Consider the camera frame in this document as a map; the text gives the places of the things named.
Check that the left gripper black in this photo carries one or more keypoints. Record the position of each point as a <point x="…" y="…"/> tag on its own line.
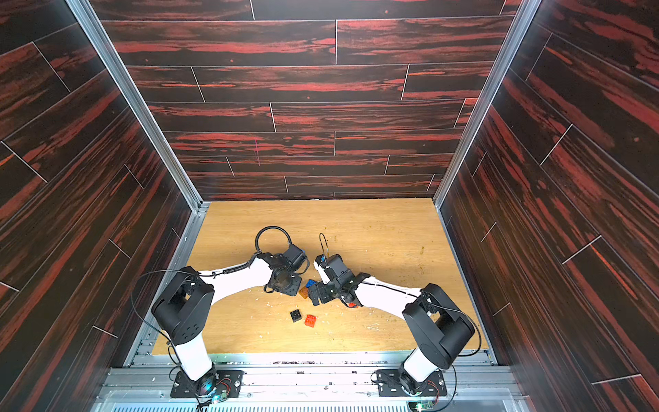
<point x="295" y="291"/>

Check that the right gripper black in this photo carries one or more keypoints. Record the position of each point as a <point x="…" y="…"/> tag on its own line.
<point x="319" y="293"/>

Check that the red orange lego brick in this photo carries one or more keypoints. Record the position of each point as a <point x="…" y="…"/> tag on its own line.
<point x="310" y="320"/>

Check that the black lego brick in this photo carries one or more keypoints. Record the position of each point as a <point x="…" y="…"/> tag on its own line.
<point x="296" y="315"/>

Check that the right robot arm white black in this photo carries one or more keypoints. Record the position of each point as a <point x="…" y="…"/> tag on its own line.
<point x="440" y="329"/>

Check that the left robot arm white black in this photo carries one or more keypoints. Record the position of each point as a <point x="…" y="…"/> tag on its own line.
<point x="183" y="307"/>

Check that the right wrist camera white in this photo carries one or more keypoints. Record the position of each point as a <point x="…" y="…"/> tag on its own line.
<point x="319" y="265"/>

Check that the aluminium front rail frame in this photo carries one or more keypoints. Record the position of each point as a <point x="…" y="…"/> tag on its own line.
<point x="314" y="382"/>

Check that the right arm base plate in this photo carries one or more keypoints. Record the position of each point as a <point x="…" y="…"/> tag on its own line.
<point x="390" y="384"/>

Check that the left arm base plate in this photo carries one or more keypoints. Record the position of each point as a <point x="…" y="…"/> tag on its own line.
<point x="226" y="384"/>

